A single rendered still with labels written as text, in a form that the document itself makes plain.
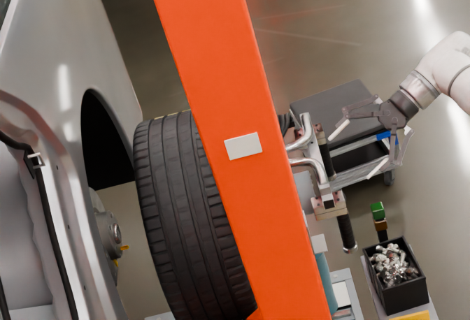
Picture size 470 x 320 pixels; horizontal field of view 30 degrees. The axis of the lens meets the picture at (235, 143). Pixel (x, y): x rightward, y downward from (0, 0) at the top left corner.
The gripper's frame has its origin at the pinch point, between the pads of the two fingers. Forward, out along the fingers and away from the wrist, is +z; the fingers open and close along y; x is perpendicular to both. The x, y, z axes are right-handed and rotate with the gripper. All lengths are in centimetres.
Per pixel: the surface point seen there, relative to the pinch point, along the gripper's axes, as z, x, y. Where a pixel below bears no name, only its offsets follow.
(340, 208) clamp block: 12.0, -20.7, -6.7
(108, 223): 66, -30, 39
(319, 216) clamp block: 17.8, -20.7, -4.1
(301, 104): -1, -165, 45
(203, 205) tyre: 36.8, -4.2, 18.1
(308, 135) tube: 4.6, -33.7, 15.9
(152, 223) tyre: 50, -3, 24
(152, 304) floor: 101, -132, 24
